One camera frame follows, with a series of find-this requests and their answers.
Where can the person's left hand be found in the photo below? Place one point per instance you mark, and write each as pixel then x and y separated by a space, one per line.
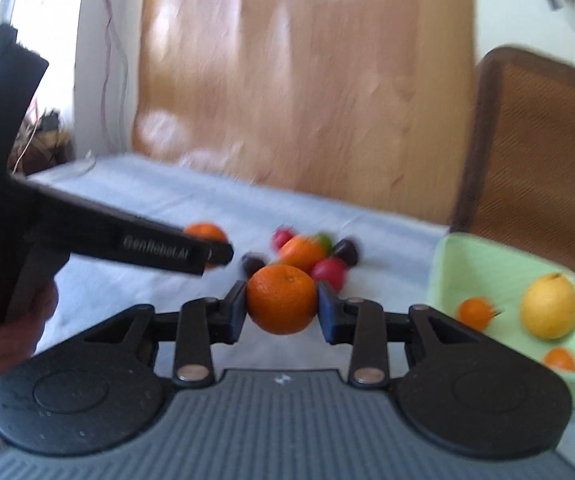
pixel 22 335

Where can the brown mesh chair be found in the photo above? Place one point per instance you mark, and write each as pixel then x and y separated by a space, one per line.
pixel 537 160

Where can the small orange tangerine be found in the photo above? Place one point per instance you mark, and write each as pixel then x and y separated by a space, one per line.
pixel 475 313
pixel 561 360

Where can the small green fruit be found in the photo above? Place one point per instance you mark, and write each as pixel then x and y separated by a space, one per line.
pixel 324 240

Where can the large orange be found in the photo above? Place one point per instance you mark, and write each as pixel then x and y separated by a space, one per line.
pixel 281 300

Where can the light green plastic tray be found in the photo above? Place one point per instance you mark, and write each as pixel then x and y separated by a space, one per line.
pixel 492 270

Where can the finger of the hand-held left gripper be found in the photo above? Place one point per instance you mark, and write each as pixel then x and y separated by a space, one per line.
pixel 117 237

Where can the red apple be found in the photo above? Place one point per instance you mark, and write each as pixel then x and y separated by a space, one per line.
pixel 330 272

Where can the yellow lemon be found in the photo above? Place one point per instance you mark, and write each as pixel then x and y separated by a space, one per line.
pixel 550 306

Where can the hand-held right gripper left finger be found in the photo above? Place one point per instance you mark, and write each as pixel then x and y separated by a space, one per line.
pixel 239 310

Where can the dark wicker basket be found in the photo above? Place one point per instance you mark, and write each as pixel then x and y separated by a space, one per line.
pixel 42 140

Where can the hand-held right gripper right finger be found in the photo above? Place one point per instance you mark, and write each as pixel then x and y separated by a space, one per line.
pixel 325 311

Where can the dark purple plum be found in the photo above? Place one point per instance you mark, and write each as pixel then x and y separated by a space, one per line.
pixel 346 251
pixel 252 265

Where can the small red fruit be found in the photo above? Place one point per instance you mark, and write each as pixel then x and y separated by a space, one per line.
pixel 282 237

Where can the white tablecloth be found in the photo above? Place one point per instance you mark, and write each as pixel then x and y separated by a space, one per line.
pixel 132 200

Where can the wooden board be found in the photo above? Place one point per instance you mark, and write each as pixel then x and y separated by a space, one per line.
pixel 307 75

